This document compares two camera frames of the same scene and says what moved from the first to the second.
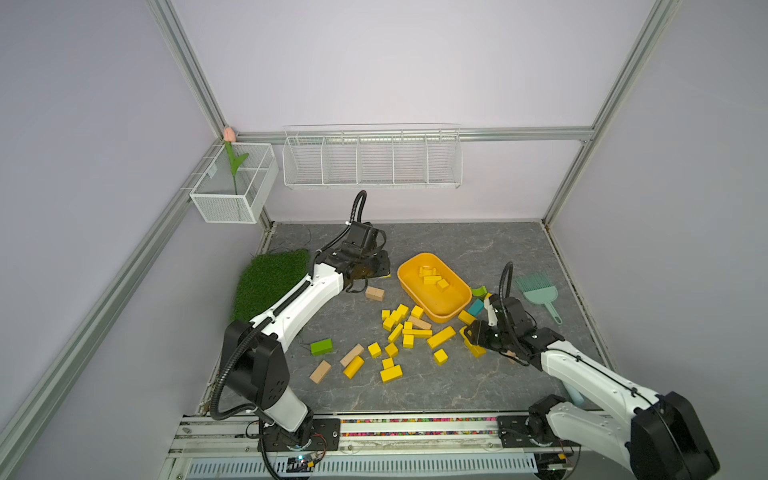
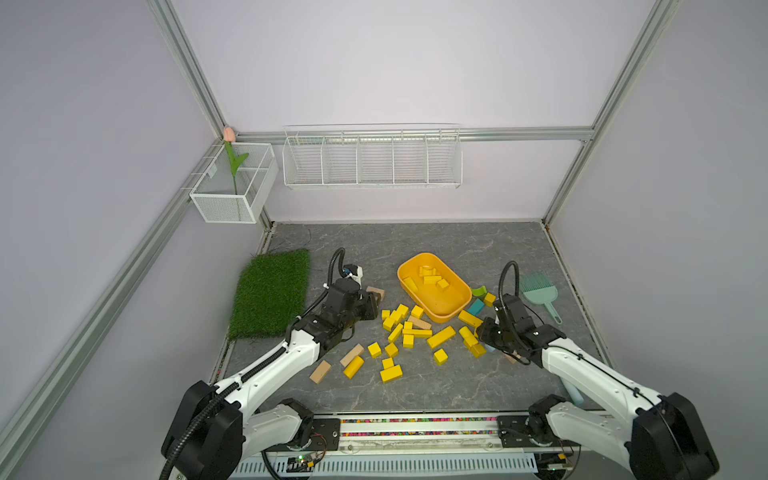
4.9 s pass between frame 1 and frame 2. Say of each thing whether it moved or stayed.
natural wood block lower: stayed
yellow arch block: stayed
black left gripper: moved
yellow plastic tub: stayed
